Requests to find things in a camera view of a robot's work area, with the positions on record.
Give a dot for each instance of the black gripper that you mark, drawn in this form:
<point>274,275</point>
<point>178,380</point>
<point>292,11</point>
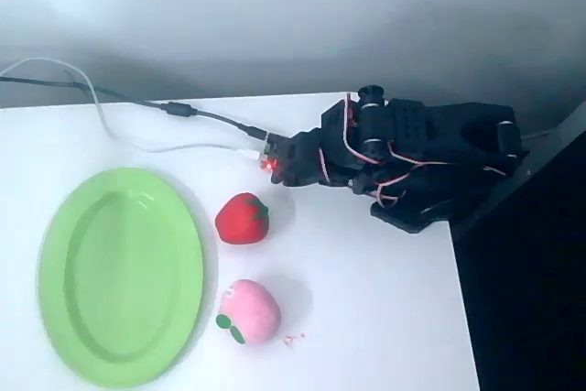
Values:
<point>397,200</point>

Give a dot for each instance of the pink plush peach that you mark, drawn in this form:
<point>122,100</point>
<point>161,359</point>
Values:
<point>252,313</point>

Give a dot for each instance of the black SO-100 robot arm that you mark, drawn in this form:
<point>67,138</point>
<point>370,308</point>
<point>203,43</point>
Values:
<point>458,121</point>

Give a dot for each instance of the green oval plate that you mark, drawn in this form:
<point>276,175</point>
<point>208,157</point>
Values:
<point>119,279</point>

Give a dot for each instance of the controller board with red LED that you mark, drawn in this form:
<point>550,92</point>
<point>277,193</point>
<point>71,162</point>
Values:
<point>271,153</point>

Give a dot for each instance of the red plush strawberry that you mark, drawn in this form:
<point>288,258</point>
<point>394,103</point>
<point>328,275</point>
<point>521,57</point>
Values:
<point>240,221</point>

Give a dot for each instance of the pink crumbs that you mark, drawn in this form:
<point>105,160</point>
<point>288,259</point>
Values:
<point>293,339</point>

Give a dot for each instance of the black side furniture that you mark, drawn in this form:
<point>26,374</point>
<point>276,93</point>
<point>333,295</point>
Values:
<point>526,272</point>

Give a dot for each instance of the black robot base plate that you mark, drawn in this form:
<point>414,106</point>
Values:
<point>412,219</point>

